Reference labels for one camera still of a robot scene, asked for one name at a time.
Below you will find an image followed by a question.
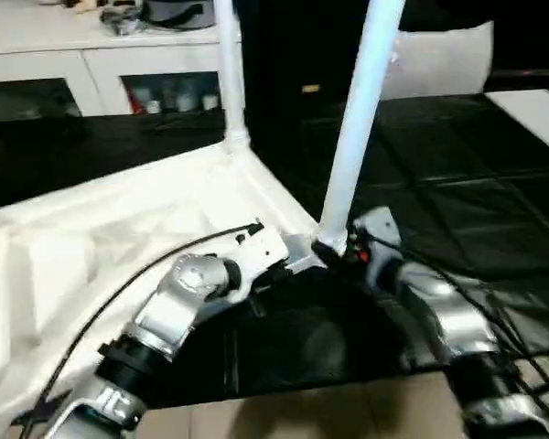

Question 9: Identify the white flat board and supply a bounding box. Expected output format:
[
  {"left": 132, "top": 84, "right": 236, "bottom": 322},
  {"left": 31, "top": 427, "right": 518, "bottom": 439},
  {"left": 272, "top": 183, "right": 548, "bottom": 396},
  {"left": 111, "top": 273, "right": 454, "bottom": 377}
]
[{"left": 483, "top": 89, "right": 549, "bottom": 162}]

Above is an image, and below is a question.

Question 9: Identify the white plastic table leg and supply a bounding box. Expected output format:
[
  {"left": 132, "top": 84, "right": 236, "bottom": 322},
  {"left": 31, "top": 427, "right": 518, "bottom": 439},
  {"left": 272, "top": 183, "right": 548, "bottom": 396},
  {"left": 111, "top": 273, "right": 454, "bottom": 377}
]
[
  {"left": 317, "top": 0, "right": 407, "bottom": 256},
  {"left": 213, "top": 0, "right": 253, "bottom": 157}
]

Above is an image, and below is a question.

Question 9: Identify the grey cushion with metal fittings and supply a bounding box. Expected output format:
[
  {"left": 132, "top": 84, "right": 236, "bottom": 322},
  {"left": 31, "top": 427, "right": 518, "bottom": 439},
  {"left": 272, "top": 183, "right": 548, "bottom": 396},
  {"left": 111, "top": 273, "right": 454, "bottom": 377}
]
[{"left": 382, "top": 20, "right": 496, "bottom": 101}]

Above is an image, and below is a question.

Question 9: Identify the white plastic table top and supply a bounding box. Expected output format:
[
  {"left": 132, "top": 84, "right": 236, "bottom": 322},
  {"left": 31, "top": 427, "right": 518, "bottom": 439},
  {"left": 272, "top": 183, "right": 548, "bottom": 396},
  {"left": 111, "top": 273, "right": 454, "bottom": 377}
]
[{"left": 0, "top": 135, "right": 331, "bottom": 439}]

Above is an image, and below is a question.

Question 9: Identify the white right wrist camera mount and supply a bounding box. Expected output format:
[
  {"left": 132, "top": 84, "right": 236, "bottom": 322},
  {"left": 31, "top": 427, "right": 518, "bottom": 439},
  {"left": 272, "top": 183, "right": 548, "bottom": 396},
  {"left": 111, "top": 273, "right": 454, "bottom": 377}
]
[{"left": 350, "top": 205, "right": 403, "bottom": 285}]

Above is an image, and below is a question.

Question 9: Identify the black table mat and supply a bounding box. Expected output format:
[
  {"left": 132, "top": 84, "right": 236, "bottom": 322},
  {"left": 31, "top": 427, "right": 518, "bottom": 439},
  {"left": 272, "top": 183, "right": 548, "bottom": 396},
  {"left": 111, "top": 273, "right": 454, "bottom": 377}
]
[{"left": 0, "top": 91, "right": 549, "bottom": 411}]

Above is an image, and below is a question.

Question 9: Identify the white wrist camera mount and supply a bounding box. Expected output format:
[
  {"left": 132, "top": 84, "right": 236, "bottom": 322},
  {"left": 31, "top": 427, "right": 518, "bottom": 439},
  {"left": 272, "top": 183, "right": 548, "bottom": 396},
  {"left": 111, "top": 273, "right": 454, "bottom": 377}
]
[
  {"left": 350, "top": 205, "right": 403, "bottom": 285},
  {"left": 227, "top": 222, "right": 290, "bottom": 306}
]

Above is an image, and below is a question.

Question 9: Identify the white glass-door cabinet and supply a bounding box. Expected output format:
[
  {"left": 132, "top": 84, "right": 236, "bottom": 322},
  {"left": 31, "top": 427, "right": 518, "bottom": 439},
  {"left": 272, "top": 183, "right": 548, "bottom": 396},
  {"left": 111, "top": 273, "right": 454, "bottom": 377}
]
[{"left": 0, "top": 6, "right": 242, "bottom": 121}]

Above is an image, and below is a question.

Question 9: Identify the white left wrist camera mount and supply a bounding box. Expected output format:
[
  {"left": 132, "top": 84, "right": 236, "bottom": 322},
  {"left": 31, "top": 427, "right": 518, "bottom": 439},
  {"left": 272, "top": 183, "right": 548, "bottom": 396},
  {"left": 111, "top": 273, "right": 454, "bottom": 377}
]
[{"left": 227, "top": 222, "right": 290, "bottom": 306}]

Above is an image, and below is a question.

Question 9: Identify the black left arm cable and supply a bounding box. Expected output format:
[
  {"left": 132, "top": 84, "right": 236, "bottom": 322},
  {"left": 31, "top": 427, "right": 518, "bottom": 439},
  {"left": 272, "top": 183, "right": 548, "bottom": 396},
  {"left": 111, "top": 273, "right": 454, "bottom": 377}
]
[{"left": 12, "top": 218, "right": 265, "bottom": 432}]

